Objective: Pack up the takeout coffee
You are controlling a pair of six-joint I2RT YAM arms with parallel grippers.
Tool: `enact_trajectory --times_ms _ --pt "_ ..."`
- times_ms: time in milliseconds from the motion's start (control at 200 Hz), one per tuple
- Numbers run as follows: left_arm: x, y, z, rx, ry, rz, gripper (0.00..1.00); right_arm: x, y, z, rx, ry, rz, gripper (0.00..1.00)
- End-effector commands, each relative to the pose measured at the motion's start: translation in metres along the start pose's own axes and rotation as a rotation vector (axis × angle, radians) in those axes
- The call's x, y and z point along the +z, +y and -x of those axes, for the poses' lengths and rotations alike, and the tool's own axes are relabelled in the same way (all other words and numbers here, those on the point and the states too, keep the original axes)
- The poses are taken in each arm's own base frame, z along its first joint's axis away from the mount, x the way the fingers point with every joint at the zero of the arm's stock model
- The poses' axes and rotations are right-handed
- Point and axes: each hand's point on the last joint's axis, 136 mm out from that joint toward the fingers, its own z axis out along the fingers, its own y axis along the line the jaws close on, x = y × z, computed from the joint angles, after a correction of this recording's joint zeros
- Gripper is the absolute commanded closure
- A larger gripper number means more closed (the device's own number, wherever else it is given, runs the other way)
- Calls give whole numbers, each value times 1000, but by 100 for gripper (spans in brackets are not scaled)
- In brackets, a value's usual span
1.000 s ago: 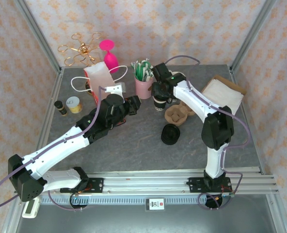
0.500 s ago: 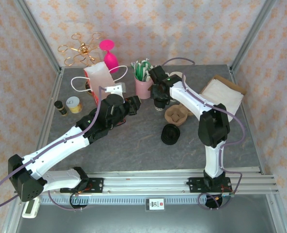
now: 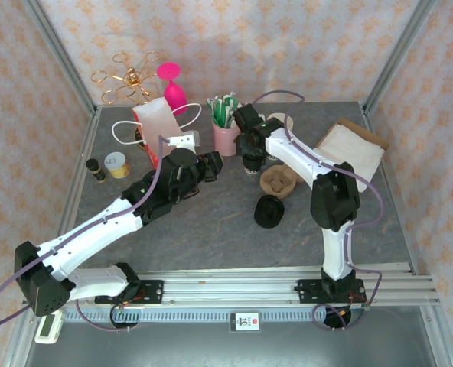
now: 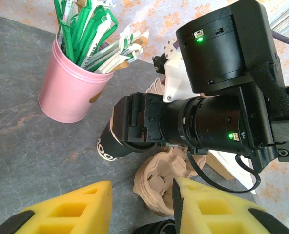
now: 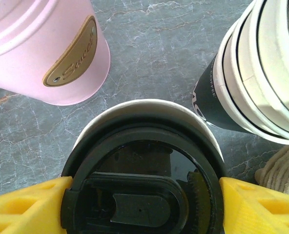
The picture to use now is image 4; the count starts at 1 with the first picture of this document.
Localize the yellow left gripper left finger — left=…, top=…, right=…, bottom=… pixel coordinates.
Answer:
left=0, top=180, right=114, bottom=234

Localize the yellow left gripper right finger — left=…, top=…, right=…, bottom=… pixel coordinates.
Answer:
left=172, top=177, right=289, bottom=234

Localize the black printed coffee cup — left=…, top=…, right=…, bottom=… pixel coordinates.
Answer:
left=96, top=119, right=157, bottom=162

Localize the brown pulp cup carrier stack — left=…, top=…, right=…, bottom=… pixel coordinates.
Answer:
left=133, top=170, right=184, bottom=217

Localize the black cup lid stack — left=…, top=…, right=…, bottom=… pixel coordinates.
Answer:
left=134, top=219, right=177, bottom=234

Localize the wooden stir stick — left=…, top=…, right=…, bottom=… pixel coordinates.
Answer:
left=110, top=36, right=150, bottom=73

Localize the pink metal can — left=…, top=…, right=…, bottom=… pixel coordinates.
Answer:
left=38, top=36, right=115, bottom=124

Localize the white wrapped straw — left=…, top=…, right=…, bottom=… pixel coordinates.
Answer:
left=85, top=40, right=138, bottom=73

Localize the green wrapped straw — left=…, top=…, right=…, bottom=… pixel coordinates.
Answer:
left=81, top=13, right=120, bottom=71
left=53, top=0, right=75, bottom=63
left=72, top=4, right=99, bottom=66

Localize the black thin camera cable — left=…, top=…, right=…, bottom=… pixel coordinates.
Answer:
left=187, top=148, right=262, bottom=194

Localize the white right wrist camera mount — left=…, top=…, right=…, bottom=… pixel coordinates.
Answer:
left=153, top=40, right=202, bottom=103

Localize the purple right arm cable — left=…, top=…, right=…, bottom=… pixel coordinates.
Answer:
left=270, top=28, right=289, bottom=47

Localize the aluminium frame post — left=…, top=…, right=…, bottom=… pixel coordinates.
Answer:
left=268, top=0, right=289, bottom=30

